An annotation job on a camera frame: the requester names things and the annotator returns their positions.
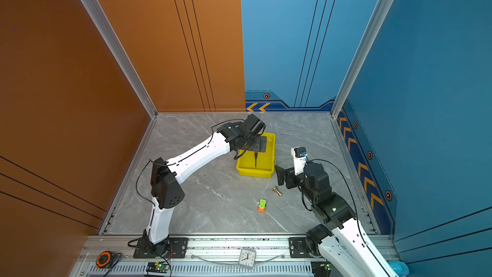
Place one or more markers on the brass bolt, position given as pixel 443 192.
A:
pixel 277 191

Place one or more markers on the blue cylinder tube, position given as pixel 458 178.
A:
pixel 400 268

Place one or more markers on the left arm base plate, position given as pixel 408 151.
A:
pixel 170 248

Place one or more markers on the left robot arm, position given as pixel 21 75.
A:
pixel 167 176

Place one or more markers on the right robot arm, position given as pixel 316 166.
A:
pixel 340 237

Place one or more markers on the left green circuit board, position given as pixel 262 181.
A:
pixel 158 269

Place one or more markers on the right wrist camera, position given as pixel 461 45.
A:
pixel 299 159

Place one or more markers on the green orange small block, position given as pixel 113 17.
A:
pixel 262 206

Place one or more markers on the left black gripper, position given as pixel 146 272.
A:
pixel 258 146

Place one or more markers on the orange black tape measure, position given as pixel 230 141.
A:
pixel 105 260

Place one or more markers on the aluminium front rail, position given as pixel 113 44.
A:
pixel 207 255

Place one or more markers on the green circuit board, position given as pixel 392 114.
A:
pixel 321 269
pixel 158 269

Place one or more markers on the white desk clock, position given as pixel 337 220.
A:
pixel 247 258

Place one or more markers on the right green circuit board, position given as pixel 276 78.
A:
pixel 321 269

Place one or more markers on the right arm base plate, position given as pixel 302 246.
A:
pixel 302 247

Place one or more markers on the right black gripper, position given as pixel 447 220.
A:
pixel 281 174

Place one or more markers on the yellow plastic bin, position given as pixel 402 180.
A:
pixel 261 164

